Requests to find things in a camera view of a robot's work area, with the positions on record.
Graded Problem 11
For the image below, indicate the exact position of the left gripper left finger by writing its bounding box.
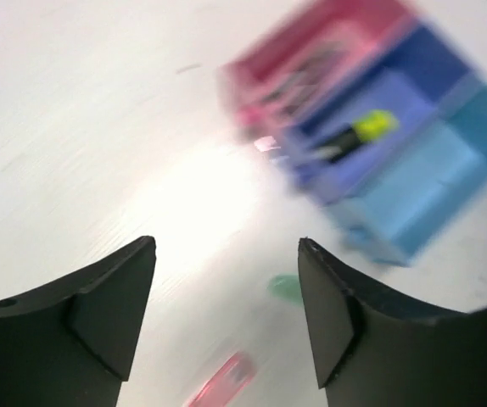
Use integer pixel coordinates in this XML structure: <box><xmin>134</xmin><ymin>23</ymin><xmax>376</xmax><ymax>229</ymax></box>
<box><xmin>0</xmin><ymin>236</ymin><xmax>156</xmax><ymax>406</ymax></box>

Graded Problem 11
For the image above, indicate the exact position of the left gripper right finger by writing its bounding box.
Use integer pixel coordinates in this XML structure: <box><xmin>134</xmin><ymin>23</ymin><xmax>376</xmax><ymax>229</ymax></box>
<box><xmin>298</xmin><ymin>238</ymin><xmax>487</xmax><ymax>407</ymax></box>

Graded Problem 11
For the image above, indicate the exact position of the yellow highlighter marker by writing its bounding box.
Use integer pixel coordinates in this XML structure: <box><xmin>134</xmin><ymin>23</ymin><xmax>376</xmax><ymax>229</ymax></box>
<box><xmin>312</xmin><ymin>109</ymin><xmax>399</xmax><ymax>164</ymax></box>

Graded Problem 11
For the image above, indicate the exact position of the green correction tape case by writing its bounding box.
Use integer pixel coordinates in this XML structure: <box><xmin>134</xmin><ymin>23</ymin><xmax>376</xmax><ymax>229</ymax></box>
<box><xmin>267</xmin><ymin>275</ymin><xmax>303</xmax><ymax>306</ymax></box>

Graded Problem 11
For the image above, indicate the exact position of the pink correction tape case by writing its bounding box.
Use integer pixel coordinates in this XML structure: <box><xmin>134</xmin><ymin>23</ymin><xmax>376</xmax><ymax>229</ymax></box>
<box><xmin>187</xmin><ymin>352</ymin><xmax>256</xmax><ymax>407</ymax></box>

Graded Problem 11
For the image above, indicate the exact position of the dark blue storage bin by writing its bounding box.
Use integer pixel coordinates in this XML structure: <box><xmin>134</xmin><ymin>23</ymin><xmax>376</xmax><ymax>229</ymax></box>
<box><xmin>279</xmin><ymin>25</ymin><xmax>473</xmax><ymax>204</ymax></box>

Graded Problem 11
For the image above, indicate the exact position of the light blue storage bin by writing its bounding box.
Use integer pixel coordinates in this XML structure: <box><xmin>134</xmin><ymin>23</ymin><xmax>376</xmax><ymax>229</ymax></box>
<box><xmin>332</xmin><ymin>86</ymin><xmax>487</xmax><ymax>266</ymax></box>

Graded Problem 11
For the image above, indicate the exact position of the pink storage bin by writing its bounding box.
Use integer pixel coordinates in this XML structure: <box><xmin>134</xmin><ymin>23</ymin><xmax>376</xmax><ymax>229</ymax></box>
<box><xmin>220</xmin><ymin>1</ymin><xmax>416</xmax><ymax>139</ymax></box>

